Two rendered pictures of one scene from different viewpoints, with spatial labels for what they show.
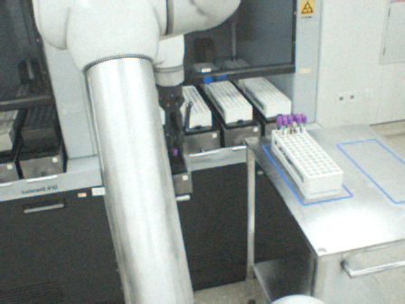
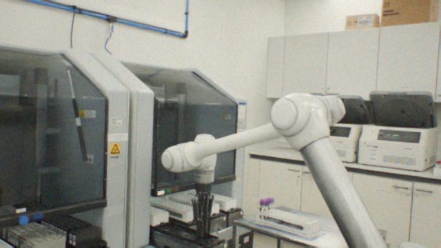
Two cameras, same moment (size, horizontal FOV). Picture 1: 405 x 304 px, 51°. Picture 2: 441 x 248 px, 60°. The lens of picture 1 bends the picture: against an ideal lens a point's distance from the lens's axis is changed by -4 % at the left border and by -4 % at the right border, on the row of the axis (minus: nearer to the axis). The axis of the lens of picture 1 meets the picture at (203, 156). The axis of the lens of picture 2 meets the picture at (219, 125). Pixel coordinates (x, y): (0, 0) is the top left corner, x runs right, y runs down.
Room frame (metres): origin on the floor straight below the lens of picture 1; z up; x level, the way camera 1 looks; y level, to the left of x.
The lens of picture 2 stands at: (-0.10, 1.12, 1.39)
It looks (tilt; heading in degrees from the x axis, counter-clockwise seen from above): 3 degrees down; 320
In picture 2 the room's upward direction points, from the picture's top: 2 degrees clockwise
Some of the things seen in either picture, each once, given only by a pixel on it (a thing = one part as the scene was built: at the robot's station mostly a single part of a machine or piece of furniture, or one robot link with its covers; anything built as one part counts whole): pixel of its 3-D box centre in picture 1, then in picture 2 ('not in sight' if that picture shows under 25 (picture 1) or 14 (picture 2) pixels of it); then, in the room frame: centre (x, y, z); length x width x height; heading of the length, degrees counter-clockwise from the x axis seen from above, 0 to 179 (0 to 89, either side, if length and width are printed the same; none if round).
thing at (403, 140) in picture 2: not in sight; (400, 128); (1.59, -2.45, 1.24); 0.62 x 0.56 x 0.69; 102
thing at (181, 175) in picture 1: (155, 138); (165, 233); (1.42, 0.17, 0.78); 0.73 x 0.14 x 0.09; 11
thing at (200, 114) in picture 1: (190, 108); (172, 210); (1.56, 0.04, 0.83); 0.30 x 0.10 x 0.06; 11
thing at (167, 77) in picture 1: (168, 73); (204, 176); (1.24, 0.09, 1.07); 0.09 x 0.09 x 0.06
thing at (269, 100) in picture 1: (265, 98); (211, 200); (1.62, -0.26, 0.83); 0.30 x 0.10 x 0.06; 11
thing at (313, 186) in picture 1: (304, 159); (286, 221); (1.08, -0.29, 0.85); 0.30 x 0.10 x 0.06; 9
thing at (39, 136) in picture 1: (39, 136); (87, 238); (1.35, 0.57, 0.85); 0.12 x 0.02 x 0.06; 101
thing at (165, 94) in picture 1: (170, 97); (203, 192); (1.24, 0.09, 1.00); 0.08 x 0.07 x 0.09; 101
